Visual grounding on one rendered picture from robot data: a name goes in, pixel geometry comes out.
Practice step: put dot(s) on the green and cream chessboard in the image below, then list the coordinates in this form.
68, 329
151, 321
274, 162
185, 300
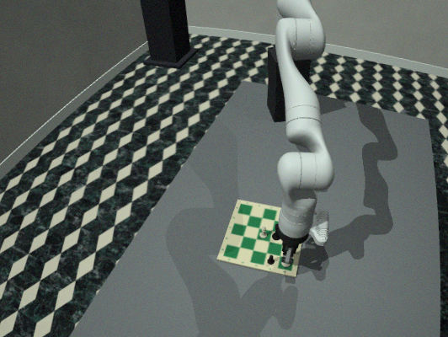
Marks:
243, 246

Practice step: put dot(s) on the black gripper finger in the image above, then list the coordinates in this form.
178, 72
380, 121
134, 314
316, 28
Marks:
287, 255

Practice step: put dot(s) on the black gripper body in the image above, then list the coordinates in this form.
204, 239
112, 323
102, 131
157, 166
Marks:
290, 242

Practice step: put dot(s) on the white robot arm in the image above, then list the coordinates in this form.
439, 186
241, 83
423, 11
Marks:
300, 35

